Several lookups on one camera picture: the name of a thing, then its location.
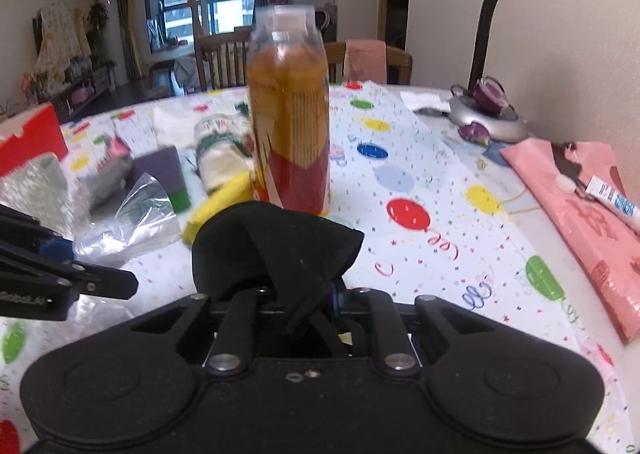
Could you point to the grey desk lamp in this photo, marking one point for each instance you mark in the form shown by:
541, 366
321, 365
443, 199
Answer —
490, 38

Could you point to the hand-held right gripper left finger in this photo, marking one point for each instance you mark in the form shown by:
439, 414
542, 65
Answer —
240, 321

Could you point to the small purple toy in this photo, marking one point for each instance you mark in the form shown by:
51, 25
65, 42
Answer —
474, 132

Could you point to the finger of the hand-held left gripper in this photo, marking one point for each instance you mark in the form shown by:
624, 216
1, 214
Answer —
107, 285
55, 250

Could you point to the black cloth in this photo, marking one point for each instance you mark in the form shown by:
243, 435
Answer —
260, 249

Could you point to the white paper sheet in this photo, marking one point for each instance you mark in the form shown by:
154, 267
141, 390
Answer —
425, 101

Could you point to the pink towel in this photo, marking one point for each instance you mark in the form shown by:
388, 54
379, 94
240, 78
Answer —
366, 61

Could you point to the grey green pouch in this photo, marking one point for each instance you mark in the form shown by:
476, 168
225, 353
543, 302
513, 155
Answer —
107, 173

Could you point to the purple green sponge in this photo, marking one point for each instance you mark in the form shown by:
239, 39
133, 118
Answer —
160, 166

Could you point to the red box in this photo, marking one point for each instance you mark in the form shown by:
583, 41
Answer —
30, 138

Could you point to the balloon print tablecloth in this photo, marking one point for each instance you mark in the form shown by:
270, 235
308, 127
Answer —
425, 173

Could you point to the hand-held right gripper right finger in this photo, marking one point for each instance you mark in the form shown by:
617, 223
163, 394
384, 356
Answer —
371, 321

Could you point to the clear plastic bag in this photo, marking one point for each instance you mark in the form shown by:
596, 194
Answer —
135, 219

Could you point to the white tissue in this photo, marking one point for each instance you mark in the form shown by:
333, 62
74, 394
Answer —
177, 126

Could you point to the printed cloth tote bag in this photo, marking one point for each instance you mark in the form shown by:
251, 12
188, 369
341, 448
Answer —
222, 153

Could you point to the large purple toy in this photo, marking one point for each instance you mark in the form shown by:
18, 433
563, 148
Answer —
489, 92

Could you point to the pink plastic bag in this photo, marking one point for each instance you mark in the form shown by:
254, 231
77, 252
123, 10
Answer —
575, 234

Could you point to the wooden chair with towel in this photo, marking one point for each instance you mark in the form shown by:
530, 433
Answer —
400, 64

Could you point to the orange red drink bottle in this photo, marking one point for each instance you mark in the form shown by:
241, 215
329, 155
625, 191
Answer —
290, 133

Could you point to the white ointment tube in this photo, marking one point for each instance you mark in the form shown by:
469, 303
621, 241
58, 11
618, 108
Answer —
612, 201

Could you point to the yellow sponge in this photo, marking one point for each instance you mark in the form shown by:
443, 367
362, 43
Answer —
220, 206

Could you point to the crinkled clear plastic wrap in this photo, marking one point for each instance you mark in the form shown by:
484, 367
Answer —
30, 194

